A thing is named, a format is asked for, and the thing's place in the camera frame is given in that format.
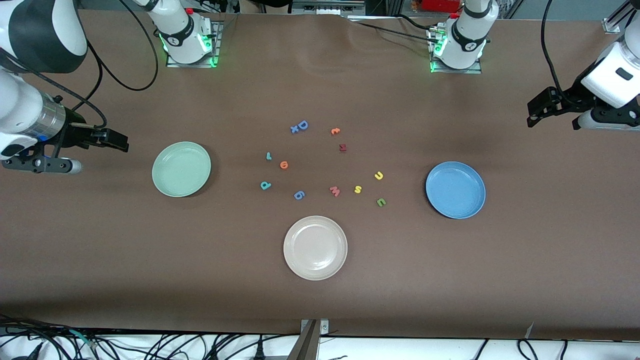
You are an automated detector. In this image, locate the black cable tangle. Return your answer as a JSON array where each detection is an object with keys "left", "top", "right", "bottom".
[{"left": 0, "top": 314, "right": 68, "bottom": 360}]

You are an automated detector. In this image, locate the grey metal frame bar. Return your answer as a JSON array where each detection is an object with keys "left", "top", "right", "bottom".
[{"left": 291, "top": 0, "right": 366, "bottom": 16}]

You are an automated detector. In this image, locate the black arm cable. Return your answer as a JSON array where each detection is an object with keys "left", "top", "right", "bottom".
[
  {"left": 30, "top": 0, "right": 160, "bottom": 129},
  {"left": 541, "top": 0, "right": 574, "bottom": 96}
]

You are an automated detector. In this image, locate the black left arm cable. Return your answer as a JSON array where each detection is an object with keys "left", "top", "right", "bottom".
[{"left": 541, "top": 0, "right": 574, "bottom": 96}]

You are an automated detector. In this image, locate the metal table edge bracket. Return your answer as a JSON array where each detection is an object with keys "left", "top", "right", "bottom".
[{"left": 287, "top": 319, "right": 330, "bottom": 360}]

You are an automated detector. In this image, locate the aluminium frame profile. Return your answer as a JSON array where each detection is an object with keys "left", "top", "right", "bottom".
[{"left": 602, "top": 0, "right": 634, "bottom": 35}]

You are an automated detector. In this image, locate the black cable on table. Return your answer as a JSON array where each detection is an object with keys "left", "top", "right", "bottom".
[{"left": 347, "top": 14, "right": 439, "bottom": 44}]

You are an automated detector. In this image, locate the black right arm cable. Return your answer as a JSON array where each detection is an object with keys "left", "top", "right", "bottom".
[{"left": 30, "top": 0, "right": 160, "bottom": 129}]

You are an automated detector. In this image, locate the beige plate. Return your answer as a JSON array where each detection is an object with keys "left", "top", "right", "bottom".
[{"left": 283, "top": 215, "right": 348, "bottom": 281}]

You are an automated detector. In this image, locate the red box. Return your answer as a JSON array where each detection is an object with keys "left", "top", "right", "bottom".
[{"left": 420, "top": 0, "right": 464, "bottom": 14}]

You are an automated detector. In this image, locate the teal cable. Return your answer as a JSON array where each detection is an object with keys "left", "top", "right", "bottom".
[{"left": 69, "top": 329, "right": 99, "bottom": 350}]

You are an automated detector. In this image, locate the black looped cable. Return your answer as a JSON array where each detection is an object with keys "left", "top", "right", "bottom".
[{"left": 517, "top": 338, "right": 540, "bottom": 360}]

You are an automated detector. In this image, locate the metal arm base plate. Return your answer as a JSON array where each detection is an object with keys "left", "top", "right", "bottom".
[
  {"left": 429, "top": 25, "right": 484, "bottom": 75},
  {"left": 166, "top": 20, "right": 224, "bottom": 68}
]

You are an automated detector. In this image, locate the blue plate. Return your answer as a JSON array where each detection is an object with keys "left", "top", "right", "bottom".
[{"left": 425, "top": 161, "right": 487, "bottom": 220}]

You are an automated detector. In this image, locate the light green plate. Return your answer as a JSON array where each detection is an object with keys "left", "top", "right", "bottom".
[{"left": 152, "top": 141, "right": 212, "bottom": 198}]

